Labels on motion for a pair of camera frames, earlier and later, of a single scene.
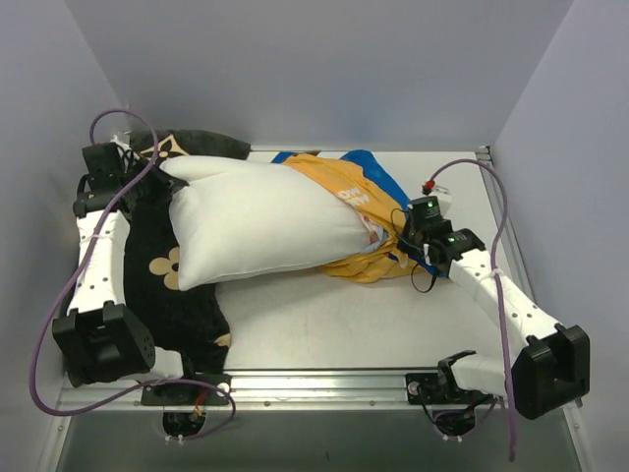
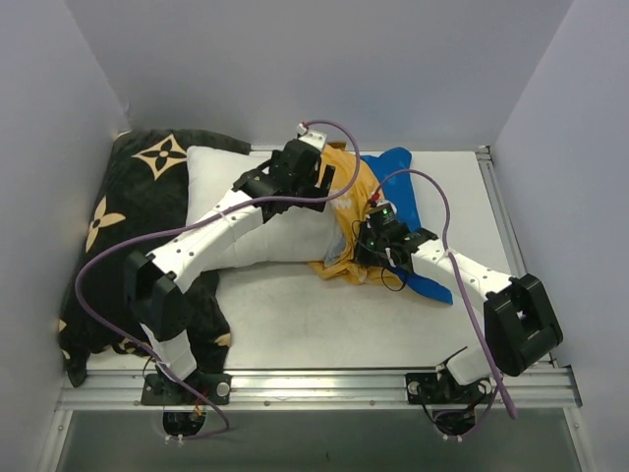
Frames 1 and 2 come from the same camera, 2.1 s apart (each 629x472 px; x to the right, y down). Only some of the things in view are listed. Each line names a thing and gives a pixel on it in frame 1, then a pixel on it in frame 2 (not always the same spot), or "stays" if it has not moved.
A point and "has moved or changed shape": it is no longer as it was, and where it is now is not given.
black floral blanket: (191, 323) stays
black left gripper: (148, 176) → (323, 184)
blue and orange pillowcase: (358, 179) has moved or changed shape
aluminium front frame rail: (269, 389) stays
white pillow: (235, 219) has moved or changed shape
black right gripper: (408, 241) → (367, 251)
